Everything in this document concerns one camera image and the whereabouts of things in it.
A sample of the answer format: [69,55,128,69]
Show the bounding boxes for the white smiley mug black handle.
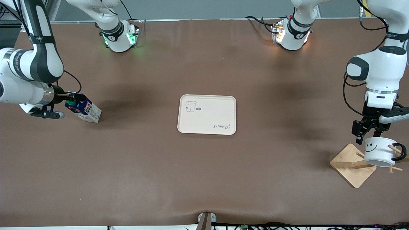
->
[364,137,407,168]

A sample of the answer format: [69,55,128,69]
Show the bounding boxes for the black cables at left base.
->
[245,15,276,34]

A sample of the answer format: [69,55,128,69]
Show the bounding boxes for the metal table edge bracket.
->
[198,212,216,230]

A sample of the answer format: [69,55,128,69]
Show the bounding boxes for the wooden mug tree stand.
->
[330,143,409,188]

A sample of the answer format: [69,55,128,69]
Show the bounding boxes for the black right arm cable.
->
[63,70,82,95]

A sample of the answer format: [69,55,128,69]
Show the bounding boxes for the black cable at right base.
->
[120,0,146,24]

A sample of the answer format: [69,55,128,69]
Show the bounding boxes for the blue milk carton green cap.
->
[65,94,102,123]

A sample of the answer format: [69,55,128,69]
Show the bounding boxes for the cream rectangular tray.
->
[177,94,237,135]

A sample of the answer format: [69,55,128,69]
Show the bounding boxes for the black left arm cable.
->
[343,0,389,117]

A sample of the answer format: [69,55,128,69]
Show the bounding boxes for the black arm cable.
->
[343,0,389,117]
[63,70,82,95]

